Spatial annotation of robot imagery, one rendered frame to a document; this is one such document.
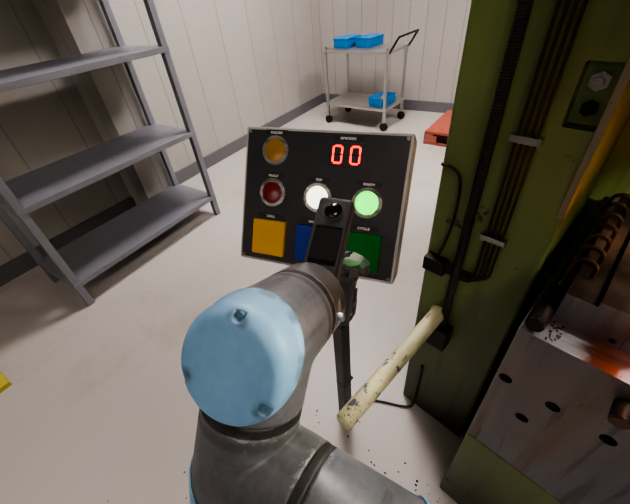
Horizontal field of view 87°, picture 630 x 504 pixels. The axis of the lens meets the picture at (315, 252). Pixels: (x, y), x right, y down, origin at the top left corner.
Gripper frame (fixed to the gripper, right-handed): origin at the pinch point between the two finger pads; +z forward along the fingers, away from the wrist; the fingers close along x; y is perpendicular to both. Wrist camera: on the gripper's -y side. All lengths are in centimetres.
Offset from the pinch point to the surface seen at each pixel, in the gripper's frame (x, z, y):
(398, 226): 6.4, 8.0, -5.0
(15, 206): -175, 47, 13
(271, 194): -20.0, 7.6, -8.2
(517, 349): 30.8, 12.0, 15.2
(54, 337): -176, 61, 87
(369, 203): 0.6, 7.6, -8.6
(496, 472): 39, 33, 58
